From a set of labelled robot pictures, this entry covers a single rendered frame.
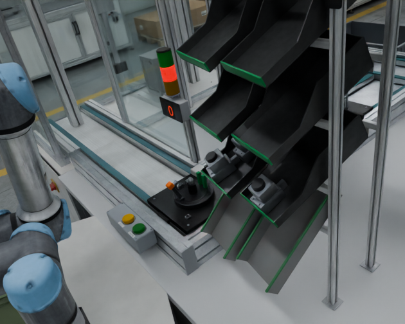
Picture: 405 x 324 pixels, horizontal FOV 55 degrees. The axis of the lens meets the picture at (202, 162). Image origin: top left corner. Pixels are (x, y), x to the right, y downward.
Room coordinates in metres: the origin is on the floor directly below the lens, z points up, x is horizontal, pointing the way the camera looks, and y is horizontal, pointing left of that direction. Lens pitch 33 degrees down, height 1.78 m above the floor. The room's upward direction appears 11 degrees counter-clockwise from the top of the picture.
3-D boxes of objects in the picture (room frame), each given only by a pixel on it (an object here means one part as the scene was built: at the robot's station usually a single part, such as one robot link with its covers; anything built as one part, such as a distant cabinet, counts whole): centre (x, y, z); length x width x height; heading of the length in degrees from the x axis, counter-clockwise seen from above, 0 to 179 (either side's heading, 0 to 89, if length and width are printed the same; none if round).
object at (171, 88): (1.28, 0.05, 1.28); 0.05 x 0.05 x 0.05
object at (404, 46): (2.68, -1.35, 0.73); 0.62 x 0.42 x 0.23; 32
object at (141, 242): (1.02, 0.28, 0.93); 0.21 x 0.07 x 0.06; 32
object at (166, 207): (1.06, 0.05, 0.96); 0.24 x 0.24 x 0.02; 32
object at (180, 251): (1.21, 0.33, 0.91); 0.89 x 0.06 x 0.11; 32
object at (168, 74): (1.28, 0.05, 1.33); 0.05 x 0.05 x 0.05
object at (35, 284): (0.43, 0.28, 1.33); 0.09 x 0.08 x 0.11; 20
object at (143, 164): (1.33, 0.19, 0.91); 0.84 x 0.28 x 0.10; 32
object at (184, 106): (1.28, 0.05, 1.29); 0.12 x 0.05 x 0.25; 32
